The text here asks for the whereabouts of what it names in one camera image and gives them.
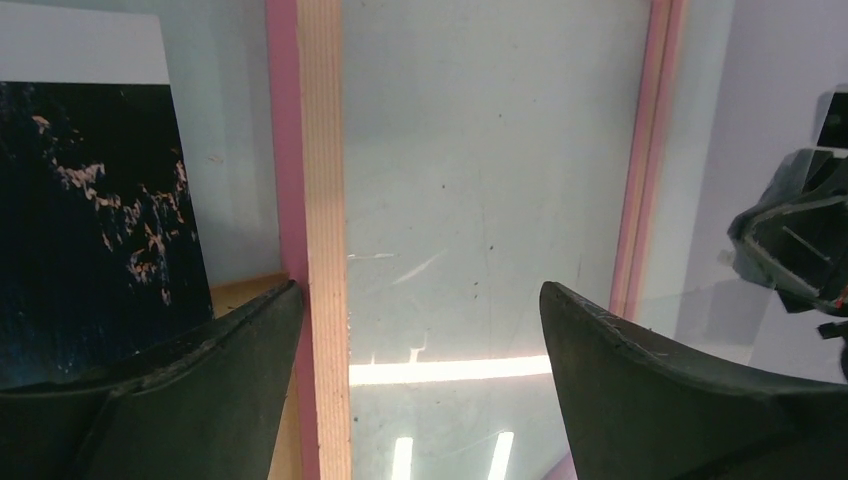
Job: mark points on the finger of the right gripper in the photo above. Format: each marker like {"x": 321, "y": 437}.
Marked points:
{"x": 794, "y": 239}

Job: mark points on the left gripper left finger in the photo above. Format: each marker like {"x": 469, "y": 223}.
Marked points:
{"x": 167, "y": 413}

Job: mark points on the brown backing board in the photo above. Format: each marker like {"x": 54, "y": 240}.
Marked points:
{"x": 267, "y": 309}

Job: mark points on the pink wooden picture frame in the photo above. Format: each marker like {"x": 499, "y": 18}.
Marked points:
{"x": 306, "y": 40}

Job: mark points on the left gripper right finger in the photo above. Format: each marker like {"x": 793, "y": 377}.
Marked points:
{"x": 638, "y": 405}

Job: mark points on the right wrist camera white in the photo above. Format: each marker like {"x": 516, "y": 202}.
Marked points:
{"x": 830, "y": 125}

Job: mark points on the landscape photo print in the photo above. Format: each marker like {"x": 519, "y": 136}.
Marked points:
{"x": 100, "y": 252}

